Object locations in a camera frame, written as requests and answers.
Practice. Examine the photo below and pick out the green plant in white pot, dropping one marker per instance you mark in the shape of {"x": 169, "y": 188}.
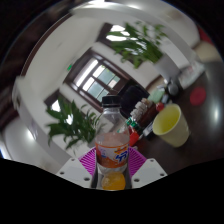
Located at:
{"x": 70, "y": 126}
{"x": 140, "y": 46}

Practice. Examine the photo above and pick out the red carpeted staircase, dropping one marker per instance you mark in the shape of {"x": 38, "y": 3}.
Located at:
{"x": 206, "y": 36}

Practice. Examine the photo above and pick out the flat round red coaster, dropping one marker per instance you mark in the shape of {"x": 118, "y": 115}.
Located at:
{"x": 198, "y": 96}

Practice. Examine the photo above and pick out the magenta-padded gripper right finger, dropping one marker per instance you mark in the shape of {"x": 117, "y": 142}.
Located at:
{"x": 148, "y": 171}

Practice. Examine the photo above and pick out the white printed paper sheet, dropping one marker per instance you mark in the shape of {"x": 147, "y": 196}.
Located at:
{"x": 192, "y": 73}

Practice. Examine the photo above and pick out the dark wooden double door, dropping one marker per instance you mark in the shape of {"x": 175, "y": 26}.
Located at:
{"x": 96, "y": 81}

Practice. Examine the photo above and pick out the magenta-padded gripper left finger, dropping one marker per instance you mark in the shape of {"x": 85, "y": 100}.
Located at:
{"x": 75, "y": 171}

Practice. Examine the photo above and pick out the grey round device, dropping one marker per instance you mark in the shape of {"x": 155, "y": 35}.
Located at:
{"x": 173, "y": 89}

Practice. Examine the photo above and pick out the green folded cloth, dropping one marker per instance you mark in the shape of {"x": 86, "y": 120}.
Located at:
{"x": 156, "y": 95}

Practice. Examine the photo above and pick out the black chair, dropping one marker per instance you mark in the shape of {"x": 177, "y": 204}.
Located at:
{"x": 133, "y": 96}

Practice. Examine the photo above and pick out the orange soda plastic bottle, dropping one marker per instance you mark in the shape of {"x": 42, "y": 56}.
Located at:
{"x": 112, "y": 146}

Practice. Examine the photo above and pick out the green exit sign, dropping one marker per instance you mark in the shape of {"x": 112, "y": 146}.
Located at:
{"x": 69, "y": 67}

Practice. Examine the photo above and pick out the pale yellow cup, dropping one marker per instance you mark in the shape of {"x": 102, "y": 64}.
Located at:
{"x": 171, "y": 128}

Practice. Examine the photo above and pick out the small red round fruit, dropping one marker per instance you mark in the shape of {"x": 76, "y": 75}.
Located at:
{"x": 160, "y": 107}

